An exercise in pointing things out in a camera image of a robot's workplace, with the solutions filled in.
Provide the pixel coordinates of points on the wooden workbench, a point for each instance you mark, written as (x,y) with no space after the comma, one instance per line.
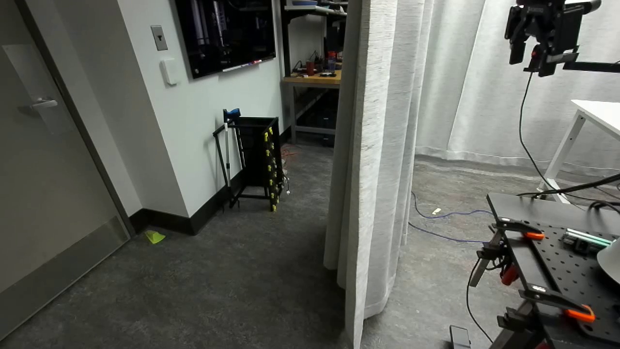
(311,103)

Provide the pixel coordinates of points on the grey door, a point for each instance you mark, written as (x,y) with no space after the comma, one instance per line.
(57,213)

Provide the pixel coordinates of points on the white background curtain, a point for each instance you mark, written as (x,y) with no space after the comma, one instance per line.
(478,106)

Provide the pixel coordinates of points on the grey wall switch plate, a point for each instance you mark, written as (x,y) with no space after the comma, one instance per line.
(160,37)

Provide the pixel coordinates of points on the orange black clamp upper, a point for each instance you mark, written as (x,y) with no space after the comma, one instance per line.
(497,252)

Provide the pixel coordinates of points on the wall mounted black screen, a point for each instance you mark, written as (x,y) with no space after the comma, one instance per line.
(226,33)

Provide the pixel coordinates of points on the green paper scrap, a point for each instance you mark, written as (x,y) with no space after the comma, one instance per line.
(154,236)

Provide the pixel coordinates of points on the white fabric curtain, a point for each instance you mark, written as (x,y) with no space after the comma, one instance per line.
(375,153)

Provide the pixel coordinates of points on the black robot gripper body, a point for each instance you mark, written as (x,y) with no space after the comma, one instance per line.
(555,23)

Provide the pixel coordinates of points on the white wall thermostat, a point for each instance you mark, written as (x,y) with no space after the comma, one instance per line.
(170,72)

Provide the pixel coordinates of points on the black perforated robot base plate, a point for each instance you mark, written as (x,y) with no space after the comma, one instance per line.
(569,281)

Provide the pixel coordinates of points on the black yellow folded cart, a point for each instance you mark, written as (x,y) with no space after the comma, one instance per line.
(261,157)

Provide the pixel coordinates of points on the silver door handle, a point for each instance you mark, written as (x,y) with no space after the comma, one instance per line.
(36,106)

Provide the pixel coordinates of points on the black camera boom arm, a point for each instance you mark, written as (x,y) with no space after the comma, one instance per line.
(592,62)

